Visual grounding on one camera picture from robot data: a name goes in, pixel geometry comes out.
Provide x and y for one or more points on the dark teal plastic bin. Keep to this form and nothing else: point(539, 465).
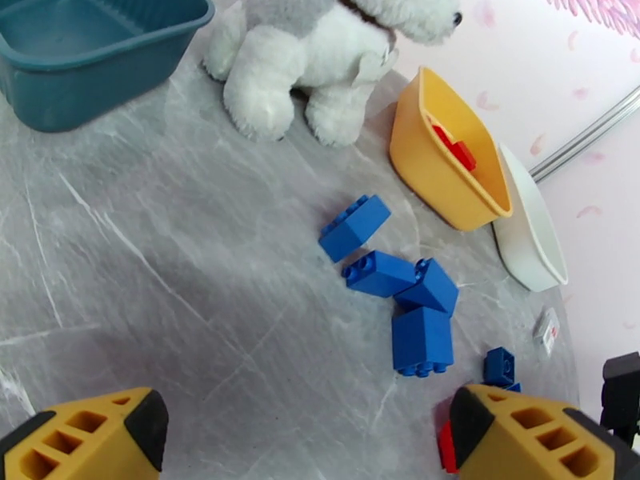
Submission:
point(100, 83)

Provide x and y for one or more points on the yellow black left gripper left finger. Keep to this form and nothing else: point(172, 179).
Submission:
point(75, 438)

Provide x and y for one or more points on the small red lego brick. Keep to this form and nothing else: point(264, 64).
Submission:
point(462, 156)

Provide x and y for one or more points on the small white red block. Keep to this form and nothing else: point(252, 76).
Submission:
point(546, 331)

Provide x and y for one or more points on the small blue lego brick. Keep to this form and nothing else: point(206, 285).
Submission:
point(500, 366)

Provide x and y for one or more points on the aluminium frame post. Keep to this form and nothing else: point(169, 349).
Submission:
point(585, 143)

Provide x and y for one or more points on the large blue lego brick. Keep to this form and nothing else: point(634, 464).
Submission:
point(422, 338)

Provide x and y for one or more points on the white plastic bin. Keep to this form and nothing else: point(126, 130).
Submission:
point(525, 253)

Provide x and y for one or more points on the yellow plastic bin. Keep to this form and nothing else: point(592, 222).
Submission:
point(430, 178)

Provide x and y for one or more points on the grey white plush dog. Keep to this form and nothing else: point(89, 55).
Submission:
point(300, 58)

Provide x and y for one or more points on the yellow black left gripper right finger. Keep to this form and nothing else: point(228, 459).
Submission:
point(540, 443)

